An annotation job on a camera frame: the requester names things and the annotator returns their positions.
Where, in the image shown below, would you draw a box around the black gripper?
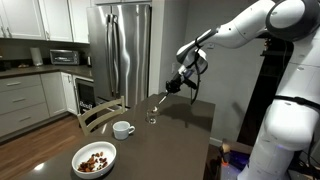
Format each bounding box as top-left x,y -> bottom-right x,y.
164,73 -> 184,97

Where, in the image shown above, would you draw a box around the metal spoon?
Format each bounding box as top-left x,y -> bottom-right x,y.
151,93 -> 169,113

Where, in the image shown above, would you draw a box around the clear glass cup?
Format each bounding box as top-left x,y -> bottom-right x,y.
145,107 -> 160,125

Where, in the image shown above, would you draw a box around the white ceramic mug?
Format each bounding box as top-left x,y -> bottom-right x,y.
112,120 -> 136,141

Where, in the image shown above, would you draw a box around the white ceramic bowl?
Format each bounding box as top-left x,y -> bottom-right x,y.
71,141 -> 118,180

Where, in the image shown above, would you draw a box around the stainless steel refrigerator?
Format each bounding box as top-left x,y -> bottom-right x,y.
87,3 -> 153,109

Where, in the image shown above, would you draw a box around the light wooden chair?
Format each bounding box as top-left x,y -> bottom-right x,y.
77,95 -> 127,137

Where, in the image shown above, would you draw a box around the black wine cooler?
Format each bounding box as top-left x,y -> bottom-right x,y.
73,77 -> 98,116

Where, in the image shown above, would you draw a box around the wooden board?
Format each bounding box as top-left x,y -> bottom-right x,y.
221,139 -> 256,156

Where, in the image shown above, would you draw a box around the large trail mix heap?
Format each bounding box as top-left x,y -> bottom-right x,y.
77,151 -> 109,173

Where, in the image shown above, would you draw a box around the silver toaster oven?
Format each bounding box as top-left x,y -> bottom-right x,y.
49,49 -> 81,66

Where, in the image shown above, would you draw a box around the white paper towel roll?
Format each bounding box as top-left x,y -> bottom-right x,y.
29,46 -> 45,67

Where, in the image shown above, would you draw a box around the white lower kitchen cabinets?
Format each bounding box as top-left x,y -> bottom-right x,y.
0,71 -> 79,138

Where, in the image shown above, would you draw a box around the white kitchen cabinets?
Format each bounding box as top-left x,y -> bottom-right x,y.
0,0 -> 93,44
0,71 -> 79,138

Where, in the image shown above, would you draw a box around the white upper kitchen cabinets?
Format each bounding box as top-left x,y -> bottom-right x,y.
0,0 -> 93,44

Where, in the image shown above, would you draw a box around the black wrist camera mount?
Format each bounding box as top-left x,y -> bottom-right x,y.
182,77 -> 198,91

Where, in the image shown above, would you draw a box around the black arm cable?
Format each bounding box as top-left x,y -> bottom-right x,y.
188,28 -> 219,106

